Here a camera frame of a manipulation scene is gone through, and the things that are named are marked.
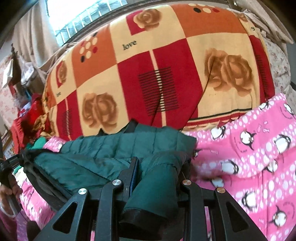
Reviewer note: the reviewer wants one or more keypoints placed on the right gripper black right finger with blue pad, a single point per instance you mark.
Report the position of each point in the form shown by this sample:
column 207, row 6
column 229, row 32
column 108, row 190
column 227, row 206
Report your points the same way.
column 213, row 214

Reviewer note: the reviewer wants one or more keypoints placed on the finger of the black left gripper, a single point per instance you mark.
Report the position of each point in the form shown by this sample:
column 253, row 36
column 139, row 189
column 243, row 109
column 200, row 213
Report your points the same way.
column 7, row 167

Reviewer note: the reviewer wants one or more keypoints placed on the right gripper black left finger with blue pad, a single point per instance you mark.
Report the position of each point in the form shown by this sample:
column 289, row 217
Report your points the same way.
column 98, row 208

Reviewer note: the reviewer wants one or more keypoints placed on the dark green quilted puffer jacket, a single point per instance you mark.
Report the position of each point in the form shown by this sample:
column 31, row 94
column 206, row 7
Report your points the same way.
column 91, row 162

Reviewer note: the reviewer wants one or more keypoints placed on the red clothes pile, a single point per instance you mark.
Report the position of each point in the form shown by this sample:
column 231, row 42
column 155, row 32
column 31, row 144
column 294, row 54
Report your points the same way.
column 29, row 124

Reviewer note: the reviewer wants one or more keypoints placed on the person's left hand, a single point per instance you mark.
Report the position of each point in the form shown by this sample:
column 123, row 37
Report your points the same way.
column 6, row 192

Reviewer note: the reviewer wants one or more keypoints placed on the green garment at bedside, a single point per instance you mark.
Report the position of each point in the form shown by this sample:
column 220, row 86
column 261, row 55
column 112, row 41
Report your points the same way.
column 35, row 143

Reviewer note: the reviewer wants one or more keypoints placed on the pink penguin print blanket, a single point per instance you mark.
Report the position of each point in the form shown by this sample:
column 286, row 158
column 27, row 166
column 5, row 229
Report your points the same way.
column 253, row 157

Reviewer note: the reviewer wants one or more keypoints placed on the red orange rose blanket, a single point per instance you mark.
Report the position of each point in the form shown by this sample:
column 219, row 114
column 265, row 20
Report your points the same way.
column 179, row 65

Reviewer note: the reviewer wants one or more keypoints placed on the beige curtain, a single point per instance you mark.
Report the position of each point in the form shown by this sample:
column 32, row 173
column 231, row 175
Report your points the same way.
column 34, row 38

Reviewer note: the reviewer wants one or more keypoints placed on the floral beige bed sheet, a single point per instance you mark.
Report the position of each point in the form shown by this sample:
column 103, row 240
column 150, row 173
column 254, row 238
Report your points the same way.
column 280, row 67

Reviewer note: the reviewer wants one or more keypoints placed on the window with metal bars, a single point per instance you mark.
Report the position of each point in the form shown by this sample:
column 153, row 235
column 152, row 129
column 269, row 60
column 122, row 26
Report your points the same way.
column 67, row 18

